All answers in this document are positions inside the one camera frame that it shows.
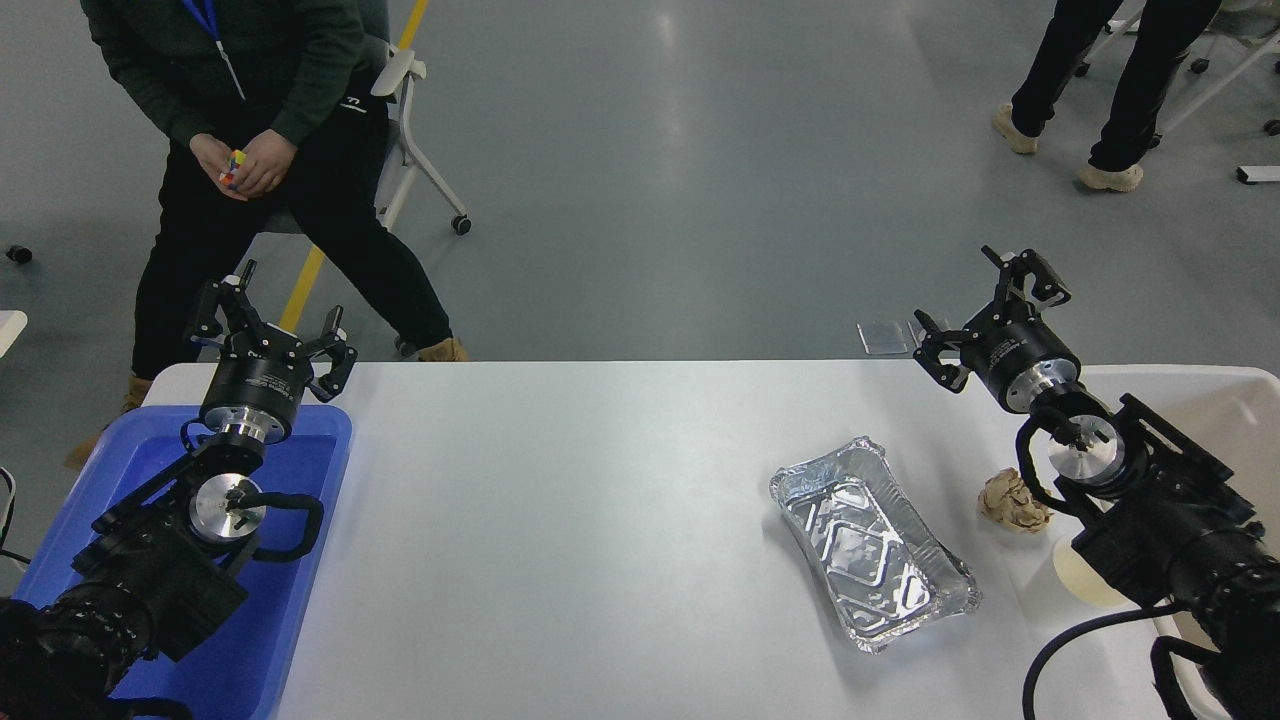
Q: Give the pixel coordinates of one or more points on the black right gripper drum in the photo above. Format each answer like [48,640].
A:
[1020,352]

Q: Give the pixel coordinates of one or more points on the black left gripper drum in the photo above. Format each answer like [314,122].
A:
[255,380]

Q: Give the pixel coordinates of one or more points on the colourful puzzle cube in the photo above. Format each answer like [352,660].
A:
[235,168]

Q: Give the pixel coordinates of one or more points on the white paper cup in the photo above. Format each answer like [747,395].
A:
[1075,582]

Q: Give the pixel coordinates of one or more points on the person's left hand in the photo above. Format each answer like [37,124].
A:
[270,165]

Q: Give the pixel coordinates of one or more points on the person's right hand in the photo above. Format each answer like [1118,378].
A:
[212,158]

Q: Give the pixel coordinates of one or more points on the clear floor plate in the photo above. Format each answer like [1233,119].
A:
[915,330]
[882,338]

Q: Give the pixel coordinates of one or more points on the crumpled tan paper ball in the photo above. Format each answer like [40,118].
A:
[1008,500]

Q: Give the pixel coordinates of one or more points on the large pale bin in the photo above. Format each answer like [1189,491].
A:
[1220,410]

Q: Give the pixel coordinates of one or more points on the silver foil tray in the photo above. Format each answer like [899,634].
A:
[860,550]

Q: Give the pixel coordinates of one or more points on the white wheeled chair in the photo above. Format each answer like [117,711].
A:
[420,165]

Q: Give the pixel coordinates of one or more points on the blue plastic tray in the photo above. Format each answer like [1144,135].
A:
[290,600]

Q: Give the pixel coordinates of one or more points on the black caster wheel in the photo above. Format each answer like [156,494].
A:
[18,254]

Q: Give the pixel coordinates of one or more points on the white board edge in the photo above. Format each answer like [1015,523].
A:
[8,330]

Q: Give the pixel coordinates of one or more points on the person with beige shoes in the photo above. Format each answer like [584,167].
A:
[1130,90]

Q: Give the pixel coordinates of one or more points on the white flat floor block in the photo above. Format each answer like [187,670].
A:
[1258,175]

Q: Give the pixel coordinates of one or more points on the white wheeled furniture frame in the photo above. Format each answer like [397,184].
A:
[1215,85]

